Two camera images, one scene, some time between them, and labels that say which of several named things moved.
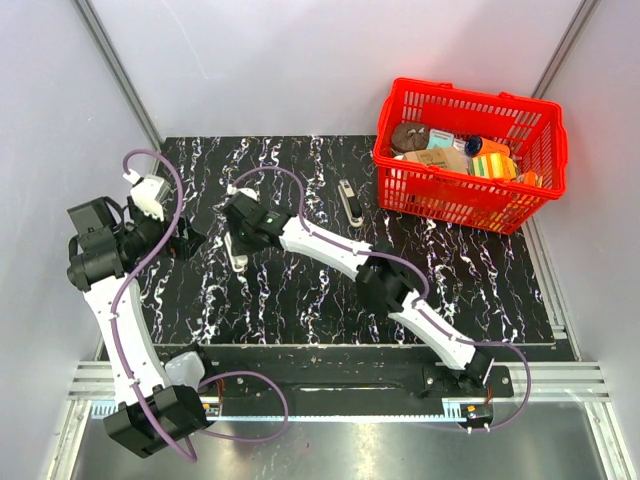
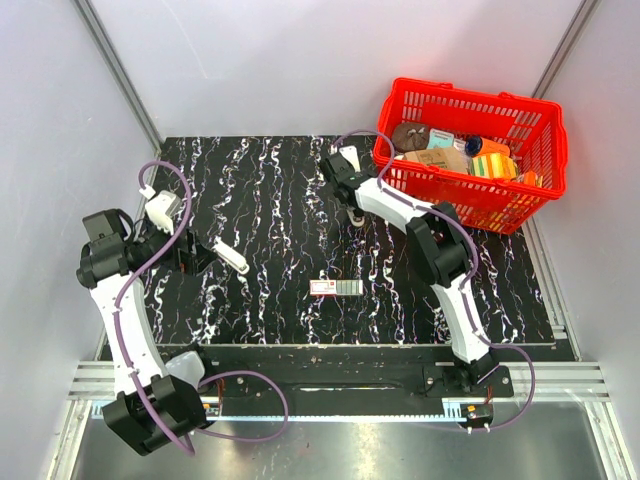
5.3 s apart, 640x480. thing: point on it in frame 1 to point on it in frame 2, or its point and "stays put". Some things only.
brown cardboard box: [445, 157] stays put
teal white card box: [439, 138] stays put
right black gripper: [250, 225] to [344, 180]
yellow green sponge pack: [494, 165] stays put
